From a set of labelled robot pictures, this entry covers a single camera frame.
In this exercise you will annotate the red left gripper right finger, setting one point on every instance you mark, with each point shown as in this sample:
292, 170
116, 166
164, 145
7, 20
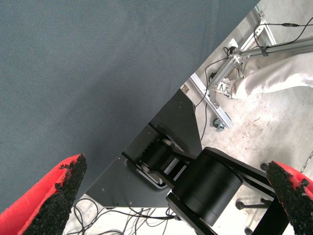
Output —
293, 195

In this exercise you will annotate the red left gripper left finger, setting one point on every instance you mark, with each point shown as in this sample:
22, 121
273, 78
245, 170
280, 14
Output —
36, 195

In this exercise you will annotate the black office chair base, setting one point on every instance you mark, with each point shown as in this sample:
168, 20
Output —
254, 205

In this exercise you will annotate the dark grey table cloth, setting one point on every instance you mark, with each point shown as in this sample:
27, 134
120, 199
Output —
97, 73

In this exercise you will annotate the grey frame castor wheel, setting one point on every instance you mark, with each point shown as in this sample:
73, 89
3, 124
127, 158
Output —
218, 124

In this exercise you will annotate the black robot torso linkage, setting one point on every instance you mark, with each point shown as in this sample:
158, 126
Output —
207, 186

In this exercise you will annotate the aluminium extrusion frame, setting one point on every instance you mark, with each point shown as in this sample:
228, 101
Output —
220, 112

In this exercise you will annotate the person leg beige trousers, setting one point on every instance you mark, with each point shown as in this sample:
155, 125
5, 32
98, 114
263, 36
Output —
274, 78

